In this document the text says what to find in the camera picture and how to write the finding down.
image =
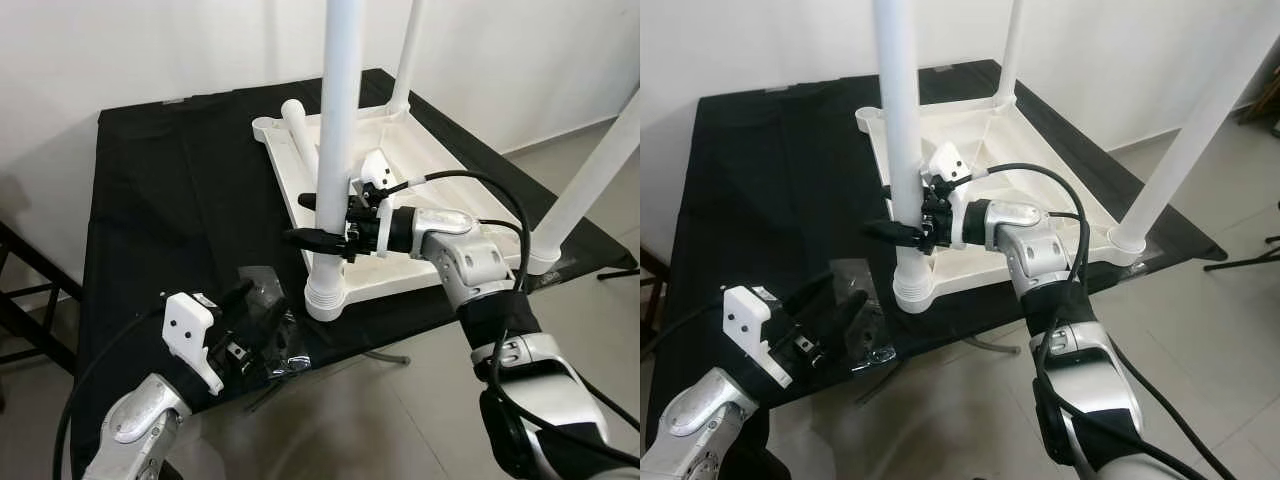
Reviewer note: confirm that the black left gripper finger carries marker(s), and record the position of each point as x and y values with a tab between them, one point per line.
272	325
817	298
851	318
238	305

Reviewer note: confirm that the white plastic table leg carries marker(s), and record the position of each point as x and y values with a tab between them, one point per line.
408	50
335	120
900	120
1200	140
298	130
590	180
1012	50

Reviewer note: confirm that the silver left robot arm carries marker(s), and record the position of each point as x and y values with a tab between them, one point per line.
140	420
700	420

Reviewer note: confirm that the crumpled clear tape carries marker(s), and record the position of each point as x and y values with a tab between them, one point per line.
285	345
875	335

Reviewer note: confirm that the grey metal table leg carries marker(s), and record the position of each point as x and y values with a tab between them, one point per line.
990	345
270	393
880	385
385	355

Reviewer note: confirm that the white plastic table top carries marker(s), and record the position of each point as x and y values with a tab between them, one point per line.
420	200
1040	190

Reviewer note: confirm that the black tablecloth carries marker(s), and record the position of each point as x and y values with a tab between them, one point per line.
780	200
180	220

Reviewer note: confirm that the grey tape strip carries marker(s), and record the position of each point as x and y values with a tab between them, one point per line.
775	90
945	68
172	101

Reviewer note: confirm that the black stand leg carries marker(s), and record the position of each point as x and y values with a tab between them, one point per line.
620	272
1240	262

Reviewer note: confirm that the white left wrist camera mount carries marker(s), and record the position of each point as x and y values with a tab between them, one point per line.
752	325
190	330

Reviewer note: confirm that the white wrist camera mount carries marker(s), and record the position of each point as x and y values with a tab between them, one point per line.
378	170
190	330
752	325
947	162

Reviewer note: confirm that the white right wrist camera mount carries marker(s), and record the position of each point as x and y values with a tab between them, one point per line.
947	162
378	170

